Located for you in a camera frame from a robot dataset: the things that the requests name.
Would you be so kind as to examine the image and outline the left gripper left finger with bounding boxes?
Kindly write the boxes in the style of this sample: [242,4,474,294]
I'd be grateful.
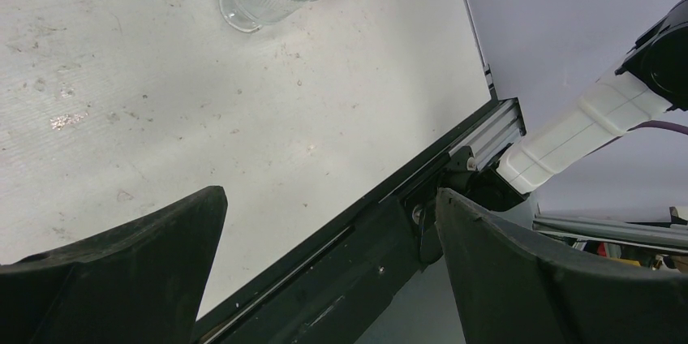
[1,186,228,343]

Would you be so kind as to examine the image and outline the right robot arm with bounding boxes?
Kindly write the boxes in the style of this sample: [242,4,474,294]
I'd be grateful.
[439,0,687,212]

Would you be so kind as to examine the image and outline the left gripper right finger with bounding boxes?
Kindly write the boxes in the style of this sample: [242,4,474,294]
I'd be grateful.
[436,188,687,343]

